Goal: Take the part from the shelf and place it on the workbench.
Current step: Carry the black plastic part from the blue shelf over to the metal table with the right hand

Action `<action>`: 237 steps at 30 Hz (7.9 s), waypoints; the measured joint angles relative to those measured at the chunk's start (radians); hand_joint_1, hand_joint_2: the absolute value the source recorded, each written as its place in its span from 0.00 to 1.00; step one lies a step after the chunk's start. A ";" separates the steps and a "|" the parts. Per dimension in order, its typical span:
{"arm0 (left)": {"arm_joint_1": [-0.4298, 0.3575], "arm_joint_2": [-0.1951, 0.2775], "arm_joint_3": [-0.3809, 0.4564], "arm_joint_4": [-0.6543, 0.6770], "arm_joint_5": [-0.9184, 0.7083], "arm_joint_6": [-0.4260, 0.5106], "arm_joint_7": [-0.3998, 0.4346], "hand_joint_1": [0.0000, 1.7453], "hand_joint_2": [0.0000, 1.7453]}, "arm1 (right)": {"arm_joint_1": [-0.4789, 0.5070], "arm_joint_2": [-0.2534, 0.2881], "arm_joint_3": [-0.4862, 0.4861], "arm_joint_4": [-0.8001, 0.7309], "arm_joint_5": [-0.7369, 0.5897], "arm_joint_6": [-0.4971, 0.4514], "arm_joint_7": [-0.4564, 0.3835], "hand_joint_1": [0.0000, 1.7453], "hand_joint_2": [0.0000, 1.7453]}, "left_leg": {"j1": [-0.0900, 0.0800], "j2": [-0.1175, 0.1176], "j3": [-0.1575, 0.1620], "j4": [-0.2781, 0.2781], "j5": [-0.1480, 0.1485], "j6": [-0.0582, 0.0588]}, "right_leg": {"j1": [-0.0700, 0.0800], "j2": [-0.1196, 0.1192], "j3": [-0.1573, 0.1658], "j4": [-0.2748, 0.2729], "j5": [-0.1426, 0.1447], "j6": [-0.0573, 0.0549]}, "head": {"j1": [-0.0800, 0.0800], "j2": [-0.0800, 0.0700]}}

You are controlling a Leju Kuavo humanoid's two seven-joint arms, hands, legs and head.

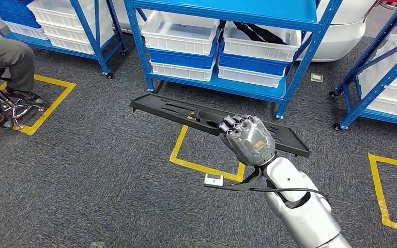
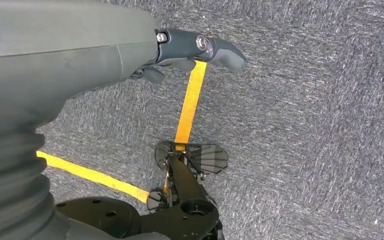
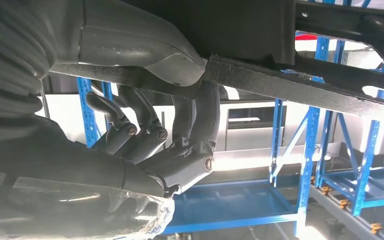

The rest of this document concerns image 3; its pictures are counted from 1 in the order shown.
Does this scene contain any blue steel shelf rack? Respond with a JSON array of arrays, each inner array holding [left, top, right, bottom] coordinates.
[[161, 98, 322, 237], [312, 0, 384, 217], [76, 77, 114, 148]]

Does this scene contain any aluminium rail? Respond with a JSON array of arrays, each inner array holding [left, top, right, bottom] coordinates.
[[309, 183, 384, 240]]

